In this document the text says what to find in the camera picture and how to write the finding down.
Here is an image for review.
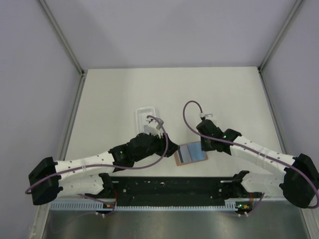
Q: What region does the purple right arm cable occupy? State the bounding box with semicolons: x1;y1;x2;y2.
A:
182;100;319;209

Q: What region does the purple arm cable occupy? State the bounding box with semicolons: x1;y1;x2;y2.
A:
24;115;171;195
182;100;319;209

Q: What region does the white plastic basket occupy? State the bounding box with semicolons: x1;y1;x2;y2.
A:
135;107;156;134

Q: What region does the grey slotted cable duct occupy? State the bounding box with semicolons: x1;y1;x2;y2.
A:
49;200;249;212

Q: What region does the right aluminium frame post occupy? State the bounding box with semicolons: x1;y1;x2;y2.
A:
258;0;305;74

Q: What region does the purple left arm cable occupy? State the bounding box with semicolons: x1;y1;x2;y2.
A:
24;115;171;195

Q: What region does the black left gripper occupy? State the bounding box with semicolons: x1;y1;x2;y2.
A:
134;129;179;162

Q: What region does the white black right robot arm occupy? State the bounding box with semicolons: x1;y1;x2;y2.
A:
196;119;319;209

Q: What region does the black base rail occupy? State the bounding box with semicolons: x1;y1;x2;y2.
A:
112;177;250;207

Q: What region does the tan leather card holder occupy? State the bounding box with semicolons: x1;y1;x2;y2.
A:
174;141;208;166

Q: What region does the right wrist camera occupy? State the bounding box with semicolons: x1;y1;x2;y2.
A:
199;113;216;123

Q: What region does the aluminium frame post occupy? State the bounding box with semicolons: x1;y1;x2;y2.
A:
258;0;305;74
36;0;85;76

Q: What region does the left aluminium frame post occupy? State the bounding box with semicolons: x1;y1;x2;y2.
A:
36;0;85;76

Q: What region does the silver card with black stripe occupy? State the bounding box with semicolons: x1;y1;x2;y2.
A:
178;145;192;164

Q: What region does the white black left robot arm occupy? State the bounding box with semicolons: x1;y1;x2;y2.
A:
25;133;179;206

